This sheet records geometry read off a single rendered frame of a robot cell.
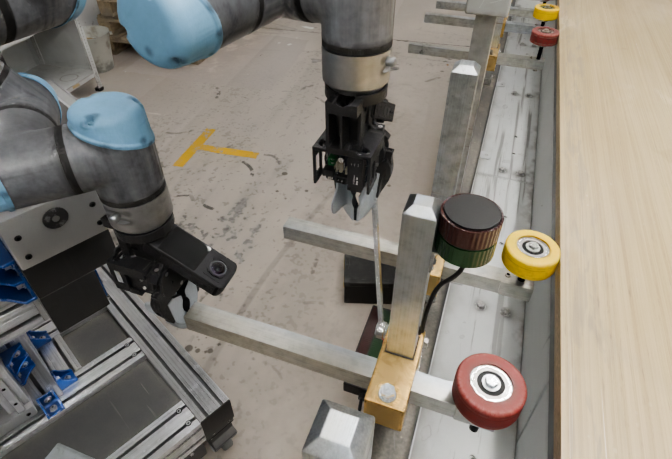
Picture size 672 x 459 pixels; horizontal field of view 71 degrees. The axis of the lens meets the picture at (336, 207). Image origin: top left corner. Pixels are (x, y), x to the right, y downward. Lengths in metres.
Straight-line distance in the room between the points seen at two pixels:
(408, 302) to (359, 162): 0.17
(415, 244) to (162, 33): 0.30
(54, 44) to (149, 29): 3.27
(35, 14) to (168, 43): 0.47
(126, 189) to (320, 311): 1.31
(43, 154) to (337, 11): 0.32
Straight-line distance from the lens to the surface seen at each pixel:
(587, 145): 1.08
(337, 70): 0.51
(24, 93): 0.67
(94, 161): 0.54
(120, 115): 0.53
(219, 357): 1.72
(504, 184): 1.40
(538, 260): 0.76
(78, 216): 0.80
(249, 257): 2.00
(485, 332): 1.01
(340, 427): 0.31
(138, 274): 0.66
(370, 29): 0.49
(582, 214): 0.88
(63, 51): 3.67
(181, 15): 0.41
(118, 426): 1.44
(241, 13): 0.46
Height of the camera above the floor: 1.41
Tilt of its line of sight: 39 degrees down
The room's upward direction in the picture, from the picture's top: straight up
